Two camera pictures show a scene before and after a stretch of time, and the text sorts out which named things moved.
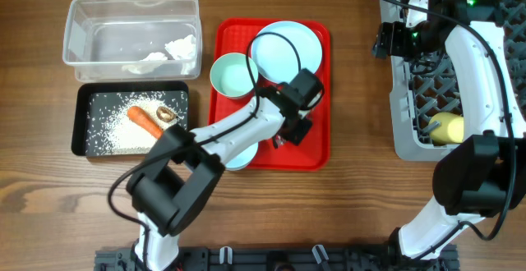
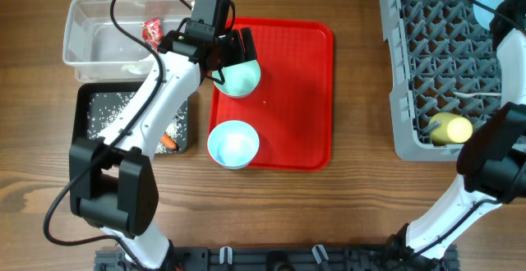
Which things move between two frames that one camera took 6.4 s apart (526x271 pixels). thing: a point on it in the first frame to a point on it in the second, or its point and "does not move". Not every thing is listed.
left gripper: x=297 y=137 to x=238 y=53
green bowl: x=230 y=75 does not move
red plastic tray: x=313 y=151 does not move
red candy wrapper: x=280 y=141 to x=152 y=32
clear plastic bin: x=133 y=38 does not move
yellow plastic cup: x=451 y=128 does not move
